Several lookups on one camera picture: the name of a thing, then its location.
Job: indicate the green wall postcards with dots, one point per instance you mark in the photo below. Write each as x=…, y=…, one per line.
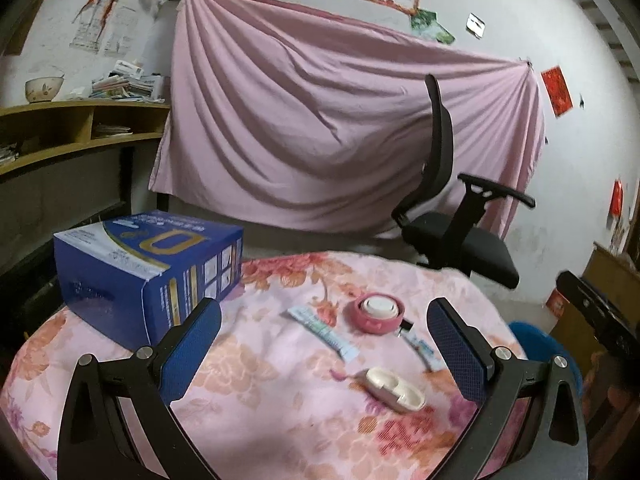
x=430, y=25

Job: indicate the blue cardboard box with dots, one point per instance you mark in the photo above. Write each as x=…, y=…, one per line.
x=110, y=280

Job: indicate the pink round case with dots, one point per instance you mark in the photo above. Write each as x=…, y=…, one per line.
x=372, y=312

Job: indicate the pink hanging sheet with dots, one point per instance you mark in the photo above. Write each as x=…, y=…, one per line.
x=300, y=110

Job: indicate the ceramic bowl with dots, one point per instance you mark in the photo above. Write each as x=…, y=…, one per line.
x=44, y=90

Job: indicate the wooden cabinet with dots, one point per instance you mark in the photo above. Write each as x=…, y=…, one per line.
x=607, y=265

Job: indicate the small tube with black cap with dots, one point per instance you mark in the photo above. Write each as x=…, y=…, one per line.
x=422, y=352

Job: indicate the white earbud case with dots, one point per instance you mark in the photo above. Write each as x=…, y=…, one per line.
x=395, y=390

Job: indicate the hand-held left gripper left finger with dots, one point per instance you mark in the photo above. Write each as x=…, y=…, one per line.
x=192, y=350

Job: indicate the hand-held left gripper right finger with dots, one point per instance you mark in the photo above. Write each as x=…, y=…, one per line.
x=455, y=350

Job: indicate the thin paper stack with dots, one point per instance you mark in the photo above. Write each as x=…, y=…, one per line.
x=112, y=131

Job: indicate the small black clip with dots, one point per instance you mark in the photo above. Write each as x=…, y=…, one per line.
x=405, y=327

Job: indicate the black and white photo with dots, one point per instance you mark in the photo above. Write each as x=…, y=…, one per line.
x=475, y=25

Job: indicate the red hanging envelope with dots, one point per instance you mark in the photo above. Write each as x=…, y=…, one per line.
x=617, y=199

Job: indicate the red diamond wall paper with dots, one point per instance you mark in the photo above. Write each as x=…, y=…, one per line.
x=557, y=91

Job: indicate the floral blanket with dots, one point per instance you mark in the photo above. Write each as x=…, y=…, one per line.
x=280, y=410

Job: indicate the stack of books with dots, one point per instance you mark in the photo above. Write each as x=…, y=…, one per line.
x=125, y=85

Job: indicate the blue plastic bucket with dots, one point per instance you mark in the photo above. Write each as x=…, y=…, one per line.
x=530, y=340

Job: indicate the wall calendar sheets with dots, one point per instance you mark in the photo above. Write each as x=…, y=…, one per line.
x=115, y=30

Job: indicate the small red packet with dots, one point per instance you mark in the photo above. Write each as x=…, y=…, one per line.
x=556, y=300

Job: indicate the wooden shelf desk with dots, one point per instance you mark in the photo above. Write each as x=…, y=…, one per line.
x=50, y=110

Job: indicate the black office chair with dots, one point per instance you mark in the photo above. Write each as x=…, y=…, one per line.
x=470, y=245

